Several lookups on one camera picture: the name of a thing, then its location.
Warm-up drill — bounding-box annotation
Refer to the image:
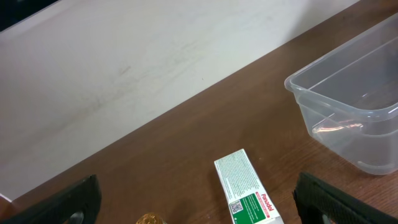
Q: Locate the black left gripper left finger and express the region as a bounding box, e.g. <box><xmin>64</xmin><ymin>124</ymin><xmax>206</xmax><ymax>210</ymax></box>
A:
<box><xmin>1</xmin><ymin>174</ymin><xmax>102</xmax><ymax>224</ymax></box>

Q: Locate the white green Panadol box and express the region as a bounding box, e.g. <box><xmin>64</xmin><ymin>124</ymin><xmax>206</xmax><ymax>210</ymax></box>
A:
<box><xmin>214</xmin><ymin>149</ymin><xmax>284</xmax><ymax>224</ymax></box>

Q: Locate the clear plastic container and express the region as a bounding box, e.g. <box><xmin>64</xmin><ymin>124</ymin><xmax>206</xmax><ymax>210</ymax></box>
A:
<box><xmin>284</xmin><ymin>14</ymin><xmax>397</xmax><ymax>175</ymax></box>

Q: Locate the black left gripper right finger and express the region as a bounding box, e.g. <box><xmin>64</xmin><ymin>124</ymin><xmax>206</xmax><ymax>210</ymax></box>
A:
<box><xmin>293</xmin><ymin>172</ymin><xmax>397</xmax><ymax>224</ymax></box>

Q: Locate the small gold lid jar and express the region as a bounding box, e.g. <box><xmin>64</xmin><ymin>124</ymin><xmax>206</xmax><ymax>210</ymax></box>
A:
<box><xmin>136</xmin><ymin>212</ymin><xmax>167</xmax><ymax>224</ymax></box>

